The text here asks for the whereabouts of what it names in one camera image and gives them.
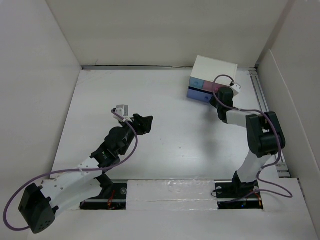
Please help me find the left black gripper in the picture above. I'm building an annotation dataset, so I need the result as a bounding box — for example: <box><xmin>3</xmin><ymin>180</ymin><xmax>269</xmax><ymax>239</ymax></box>
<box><xmin>118</xmin><ymin>114</ymin><xmax>152</xmax><ymax>156</ymax></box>

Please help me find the pink drawer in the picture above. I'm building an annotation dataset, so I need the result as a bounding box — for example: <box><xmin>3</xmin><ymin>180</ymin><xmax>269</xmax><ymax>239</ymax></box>
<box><xmin>202</xmin><ymin>80</ymin><xmax>224</xmax><ymax>93</ymax></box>

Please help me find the purple blue drawer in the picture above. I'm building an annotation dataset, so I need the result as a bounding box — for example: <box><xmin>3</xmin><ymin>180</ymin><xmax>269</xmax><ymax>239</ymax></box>
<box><xmin>186</xmin><ymin>87</ymin><xmax>213</xmax><ymax>103</ymax></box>

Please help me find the white drawer cabinet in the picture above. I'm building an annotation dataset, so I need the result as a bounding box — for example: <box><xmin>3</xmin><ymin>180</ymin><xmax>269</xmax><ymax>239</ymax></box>
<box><xmin>190</xmin><ymin>55</ymin><xmax>238</xmax><ymax>82</ymax></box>

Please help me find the light blue drawer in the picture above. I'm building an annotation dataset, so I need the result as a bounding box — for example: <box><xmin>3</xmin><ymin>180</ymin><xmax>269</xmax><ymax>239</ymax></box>
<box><xmin>189</xmin><ymin>77</ymin><xmax>205</xmax><ymax>90</ymax></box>

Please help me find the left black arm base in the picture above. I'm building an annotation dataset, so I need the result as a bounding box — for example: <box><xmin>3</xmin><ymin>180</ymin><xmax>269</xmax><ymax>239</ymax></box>
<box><xmin>79</xmin><ymin>174</ymin><xmax>128</xmax><ymax>211</ymax></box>

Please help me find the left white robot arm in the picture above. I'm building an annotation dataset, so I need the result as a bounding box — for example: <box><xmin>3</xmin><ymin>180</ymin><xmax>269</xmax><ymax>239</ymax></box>
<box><xmin>18</xmin><ymin>114</ymin><xmax>154</xmax><ymax>234</ymax></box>

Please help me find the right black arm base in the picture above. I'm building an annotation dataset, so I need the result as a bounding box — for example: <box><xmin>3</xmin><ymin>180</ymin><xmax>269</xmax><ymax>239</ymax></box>
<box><xmin>211</xmin><ymin>180</ymin><xmax>263</xmax><ymax>210</ymax></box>

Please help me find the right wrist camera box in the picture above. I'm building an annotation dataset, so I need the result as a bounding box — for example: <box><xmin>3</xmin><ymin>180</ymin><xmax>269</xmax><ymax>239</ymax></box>
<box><xmin>229</xmin><ymin>82</ymin><xmax>242</xmax><ymax>96</ymax></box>

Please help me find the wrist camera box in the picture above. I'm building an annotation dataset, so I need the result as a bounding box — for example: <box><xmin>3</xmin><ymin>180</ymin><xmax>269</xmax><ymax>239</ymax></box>
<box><xmin>229</xmin><ymin>82</ymin><xmax>242</xmax><ymax>96</ymax></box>
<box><xmin>111</xmin><ymin>104</ymin><xmax>131</xmax><ymax>123</ymax></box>

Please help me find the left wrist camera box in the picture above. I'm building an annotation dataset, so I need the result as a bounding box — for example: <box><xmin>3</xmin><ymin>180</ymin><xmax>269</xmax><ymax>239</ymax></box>
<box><xmin>111</xmin><ymin>104</ymin><xmax>131</xmax><ymax>123</ymax></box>

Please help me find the back aluminium rail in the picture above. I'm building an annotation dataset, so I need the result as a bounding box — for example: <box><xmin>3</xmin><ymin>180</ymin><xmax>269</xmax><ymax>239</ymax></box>
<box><xmin>81</xmin><ymin>65</ymin><xmax>258</xmax><ymax>71</ymax></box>

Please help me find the aluminium rail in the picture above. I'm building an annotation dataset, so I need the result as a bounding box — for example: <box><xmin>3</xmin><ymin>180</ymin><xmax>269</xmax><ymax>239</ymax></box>
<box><xmin>81</xmin><ymin>65</ymin><xmax>258</xmax><ymax>71</ymax></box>
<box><xmin>249</xmin><ymin>70</ymin><xmax>291</xmax><ymax>178</ymax></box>

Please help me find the right aluminium rail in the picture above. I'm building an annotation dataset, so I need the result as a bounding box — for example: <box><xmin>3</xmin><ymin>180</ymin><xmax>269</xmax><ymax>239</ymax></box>
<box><xmin>249</xmin><ymin>70</ymin><xmax>291</xmax><ymax>178</ymax></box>

